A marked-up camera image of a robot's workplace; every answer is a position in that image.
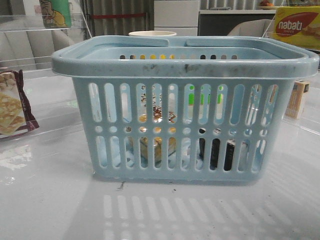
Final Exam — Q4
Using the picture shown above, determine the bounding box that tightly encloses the clear acrylic shelf right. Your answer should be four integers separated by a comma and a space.
261, 18, 320, 137

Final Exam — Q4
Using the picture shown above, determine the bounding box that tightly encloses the light blue plastic basket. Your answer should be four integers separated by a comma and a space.
51, 35, 319, 183

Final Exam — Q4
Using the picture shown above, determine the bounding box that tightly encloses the brown cracker snack bag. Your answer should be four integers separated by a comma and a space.
0, 70, 39, 139

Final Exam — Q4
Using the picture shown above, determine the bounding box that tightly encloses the packaged bread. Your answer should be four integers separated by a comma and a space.
125, 105, 177, 168

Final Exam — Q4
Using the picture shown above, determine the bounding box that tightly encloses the clear acrylic shelf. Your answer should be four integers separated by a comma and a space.
261, 18, 320, 137
0, 13, 92, 72

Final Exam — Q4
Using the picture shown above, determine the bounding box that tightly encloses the white paper cup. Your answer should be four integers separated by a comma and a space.
128, 30, 177, 37

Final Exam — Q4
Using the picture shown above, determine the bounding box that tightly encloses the green cartoon snack package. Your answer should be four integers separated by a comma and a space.
39, 0, 72, 29

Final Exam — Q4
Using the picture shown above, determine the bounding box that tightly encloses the yellow nabati wafer box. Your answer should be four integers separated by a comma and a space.
271, 6, 320, 51

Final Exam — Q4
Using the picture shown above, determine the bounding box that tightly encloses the white drawer cabinet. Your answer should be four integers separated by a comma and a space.
153, 0, 200, 36

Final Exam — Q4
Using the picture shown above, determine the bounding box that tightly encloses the dark tissue pack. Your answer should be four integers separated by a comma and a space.
209, 138, 250, 172

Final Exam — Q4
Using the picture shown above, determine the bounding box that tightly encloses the clear acrylic shelf left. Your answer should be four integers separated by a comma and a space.
0, 13, 92, 72

